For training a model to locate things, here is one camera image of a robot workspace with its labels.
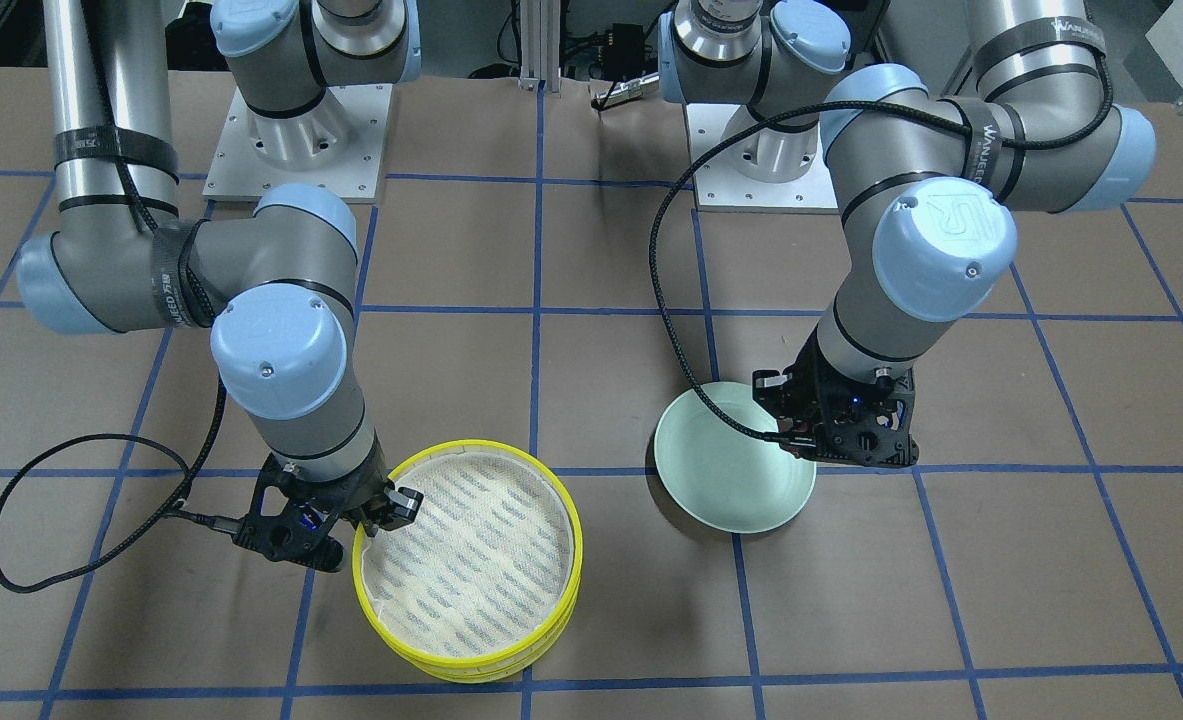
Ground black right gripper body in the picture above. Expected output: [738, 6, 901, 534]
[322, 439, 393, 530]

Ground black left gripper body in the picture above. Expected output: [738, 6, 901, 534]
[786, 335, 852, 456]

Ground yellow steamer top layer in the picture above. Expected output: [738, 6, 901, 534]
[353, 440, 584, 666]

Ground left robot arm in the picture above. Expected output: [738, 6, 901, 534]
[659, 1, 1155, 468]

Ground white steamer liner cloth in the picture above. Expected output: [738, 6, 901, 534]
[363, 452, 573, 656]

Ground yellow steamer lower layers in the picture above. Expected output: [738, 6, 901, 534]
[364, 579, 581, 685]

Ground pale green plate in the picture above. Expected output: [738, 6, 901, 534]
[652, 389, 817, 534]

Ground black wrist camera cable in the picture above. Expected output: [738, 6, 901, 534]
[0, 385, 252, 593]

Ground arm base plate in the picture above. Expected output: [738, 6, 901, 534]
[684, 104, 838, 215]
[203, 85, 393, 205]

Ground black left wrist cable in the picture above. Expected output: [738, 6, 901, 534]
[648, 56, 1117, 443]

